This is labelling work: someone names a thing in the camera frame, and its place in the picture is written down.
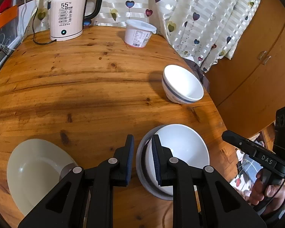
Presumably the green plate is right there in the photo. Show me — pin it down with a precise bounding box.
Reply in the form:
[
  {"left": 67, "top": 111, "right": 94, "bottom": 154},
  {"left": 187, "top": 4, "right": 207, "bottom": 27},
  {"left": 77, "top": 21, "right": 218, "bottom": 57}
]
[{"left": 6, "top": 139, "right": 77, "bottom": 215}]

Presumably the white bowl blue stripe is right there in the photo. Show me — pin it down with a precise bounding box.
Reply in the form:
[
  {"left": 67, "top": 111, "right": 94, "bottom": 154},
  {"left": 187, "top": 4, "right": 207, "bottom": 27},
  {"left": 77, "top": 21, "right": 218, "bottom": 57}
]
[
  {"left": 143, "top": 124, "right": 210, "bottom": 200},
  {"left": 161, "top": 65, "right": 204, "bottom": 105}
]

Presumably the person's right hand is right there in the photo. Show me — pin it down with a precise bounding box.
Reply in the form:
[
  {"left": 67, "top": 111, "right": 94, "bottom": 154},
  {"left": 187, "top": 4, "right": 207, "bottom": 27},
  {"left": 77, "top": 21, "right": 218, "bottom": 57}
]
[{"left": 249, "top": 170, "right": 285, "bottom": 215}]

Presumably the wooden cabinet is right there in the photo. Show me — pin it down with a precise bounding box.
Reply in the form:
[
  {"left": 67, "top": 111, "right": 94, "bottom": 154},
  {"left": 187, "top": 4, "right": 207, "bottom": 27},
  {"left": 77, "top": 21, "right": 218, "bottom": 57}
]
[{"left": 206, "top": 0, "right": 285, "bottom": 137}]

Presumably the heart patterned curtain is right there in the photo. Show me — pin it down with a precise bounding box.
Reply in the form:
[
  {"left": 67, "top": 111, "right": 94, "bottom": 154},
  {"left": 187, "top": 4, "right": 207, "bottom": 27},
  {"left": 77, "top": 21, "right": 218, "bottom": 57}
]
[{"left": 21, "top": 0, "right": 267, "bottom": 73}]

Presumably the white lidded plastic tub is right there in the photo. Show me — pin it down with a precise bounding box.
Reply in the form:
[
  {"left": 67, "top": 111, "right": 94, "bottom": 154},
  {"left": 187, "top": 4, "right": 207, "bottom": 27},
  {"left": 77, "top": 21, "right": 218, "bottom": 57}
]
[{"left": 124, "top": 19, "right": 157, "bottom": 48}]

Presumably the white electric kettle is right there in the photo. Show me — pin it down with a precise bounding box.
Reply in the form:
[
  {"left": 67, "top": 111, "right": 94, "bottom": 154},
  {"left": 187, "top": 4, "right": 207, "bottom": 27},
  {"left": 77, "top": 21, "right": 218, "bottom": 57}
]
[{"left": 49, "top": 0, "right": 102, "bottom": 41}]

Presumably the orange lidded clear container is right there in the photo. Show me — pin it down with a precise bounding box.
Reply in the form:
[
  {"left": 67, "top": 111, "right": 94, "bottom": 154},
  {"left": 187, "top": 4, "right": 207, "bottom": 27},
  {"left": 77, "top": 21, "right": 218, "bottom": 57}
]
[{"left": 0, "top": 5, "right": 20, "bottom": 51}]

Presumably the black kettle power cable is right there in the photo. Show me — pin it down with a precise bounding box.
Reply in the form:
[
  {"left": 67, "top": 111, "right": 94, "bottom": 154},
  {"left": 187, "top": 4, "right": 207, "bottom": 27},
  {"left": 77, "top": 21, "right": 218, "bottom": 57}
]
[{"left": 32, "top": 7, "right": 58, "bottom": 45}]

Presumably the white charging cable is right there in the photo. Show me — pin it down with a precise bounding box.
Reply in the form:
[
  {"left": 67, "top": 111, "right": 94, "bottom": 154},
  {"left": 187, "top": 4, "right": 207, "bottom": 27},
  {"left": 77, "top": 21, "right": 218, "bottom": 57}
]
[{"left": 0, "top": 0, "right": 39, "bottom": 53}]

